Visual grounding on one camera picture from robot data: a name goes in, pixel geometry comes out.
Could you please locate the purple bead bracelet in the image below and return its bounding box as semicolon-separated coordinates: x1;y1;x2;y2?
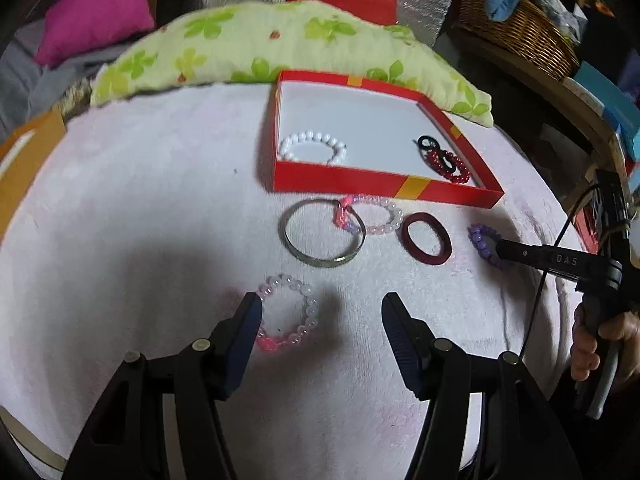
467;224;508;271

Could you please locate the green floral pillow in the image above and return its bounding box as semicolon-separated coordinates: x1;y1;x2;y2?
90;1;495;127

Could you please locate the magenta pillow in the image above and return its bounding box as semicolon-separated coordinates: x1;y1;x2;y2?
34;0;156;68

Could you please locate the wooden bench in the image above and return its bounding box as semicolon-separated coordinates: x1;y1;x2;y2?
450;25;632;177

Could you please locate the black cable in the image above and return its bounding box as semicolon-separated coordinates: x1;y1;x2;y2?
517;182;632;361

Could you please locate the pink white bead bracelet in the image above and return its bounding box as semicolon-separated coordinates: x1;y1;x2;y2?
334;195;405;237

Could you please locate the red cardboard box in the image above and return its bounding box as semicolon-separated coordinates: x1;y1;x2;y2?
272;70;505;209

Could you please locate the dark red bead bracelet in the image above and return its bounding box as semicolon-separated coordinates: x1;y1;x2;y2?
428;150;472;184

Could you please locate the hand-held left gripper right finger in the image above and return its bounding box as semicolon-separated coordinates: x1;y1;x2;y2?
381;292;581;480

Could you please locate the orange cardboard box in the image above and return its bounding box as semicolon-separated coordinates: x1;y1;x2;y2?
0;110;68;243

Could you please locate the wicker basket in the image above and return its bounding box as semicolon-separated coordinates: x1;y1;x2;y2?
457;0;581;82

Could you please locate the person's right hand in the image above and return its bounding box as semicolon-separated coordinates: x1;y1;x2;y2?
570;304;640;385

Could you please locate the maroon hair ring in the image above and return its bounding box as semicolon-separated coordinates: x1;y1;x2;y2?
401;213;453;265

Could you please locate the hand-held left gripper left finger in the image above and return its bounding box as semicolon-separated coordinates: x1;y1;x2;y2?
61;291;263;480

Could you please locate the blue box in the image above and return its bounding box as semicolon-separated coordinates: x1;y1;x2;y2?
574;62;640;162

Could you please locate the silver metal bangle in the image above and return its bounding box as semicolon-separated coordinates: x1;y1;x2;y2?
278;197;365;267

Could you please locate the red pillow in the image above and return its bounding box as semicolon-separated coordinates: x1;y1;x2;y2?
285;0;398;26

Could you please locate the clear pink bead bracelet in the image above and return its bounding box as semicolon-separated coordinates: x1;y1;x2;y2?
256;274;320;353

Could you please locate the grey blanket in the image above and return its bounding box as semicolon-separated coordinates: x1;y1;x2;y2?
0;35;126;133

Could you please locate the patterned cloth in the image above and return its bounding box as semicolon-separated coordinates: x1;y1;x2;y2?
59;80;97;117

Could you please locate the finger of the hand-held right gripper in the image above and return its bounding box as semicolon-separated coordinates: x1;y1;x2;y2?
495;238;622;282

